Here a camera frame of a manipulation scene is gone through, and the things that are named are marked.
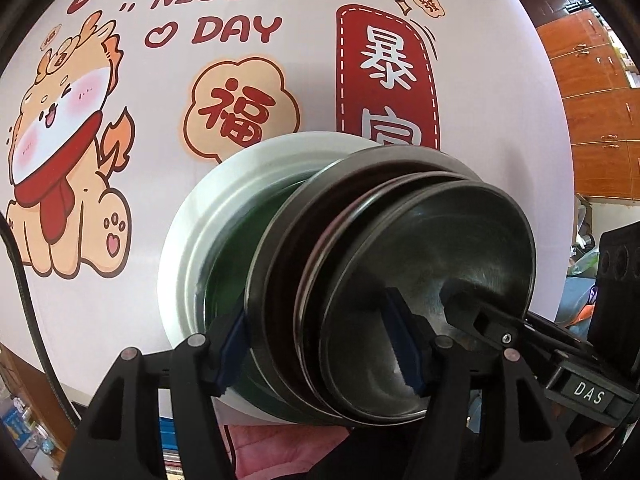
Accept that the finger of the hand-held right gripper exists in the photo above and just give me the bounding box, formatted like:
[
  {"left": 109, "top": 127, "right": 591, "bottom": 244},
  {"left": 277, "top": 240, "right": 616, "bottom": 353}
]
[{"left": 442, "top": 290, "right": 531, "bottom": 348}]

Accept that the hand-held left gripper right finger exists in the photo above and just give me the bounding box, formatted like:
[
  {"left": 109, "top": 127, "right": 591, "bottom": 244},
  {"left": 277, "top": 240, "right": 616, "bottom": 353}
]
[{"left": 384, "top": 287, "right": 568, "bottom": 480}]

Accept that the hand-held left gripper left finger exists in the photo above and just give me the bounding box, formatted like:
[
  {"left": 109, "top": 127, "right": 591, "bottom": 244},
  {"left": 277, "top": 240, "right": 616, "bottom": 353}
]
[{"left": 72, "top": 310, "right": 248, "bottom": 480}]

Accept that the green enamel plate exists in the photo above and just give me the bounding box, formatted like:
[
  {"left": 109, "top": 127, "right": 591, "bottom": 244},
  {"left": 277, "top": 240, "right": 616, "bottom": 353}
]
[{"left": 202, "top": 195, "right": 301, "bottom": 401}]

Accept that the large steel bowl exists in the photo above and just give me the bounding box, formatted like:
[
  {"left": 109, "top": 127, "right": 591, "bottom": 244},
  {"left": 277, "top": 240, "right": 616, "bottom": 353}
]
[{"left": 245, "top": 146, "right": 483, "bottom": 428}]

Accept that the pink-sided steel bowl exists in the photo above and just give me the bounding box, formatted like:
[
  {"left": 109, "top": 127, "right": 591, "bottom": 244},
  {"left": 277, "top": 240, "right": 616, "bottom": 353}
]
[
  {"left": 292, "top": 170, "right": 471, "bottom": 418},
  {"left": 320, "top": 180, "right": 537, "bottom": 422}
]

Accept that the large white plate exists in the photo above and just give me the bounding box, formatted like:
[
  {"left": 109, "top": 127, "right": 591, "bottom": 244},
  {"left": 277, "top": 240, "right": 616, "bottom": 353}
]
[{"left": 159, "top": 131, "right": 381, "bottom": 428}]

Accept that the wooden floor cabinet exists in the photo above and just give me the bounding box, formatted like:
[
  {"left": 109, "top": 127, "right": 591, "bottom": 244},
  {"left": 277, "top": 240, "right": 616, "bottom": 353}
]
[{"left": 515, "top": 0, "right": 640, "bottom": 201}]

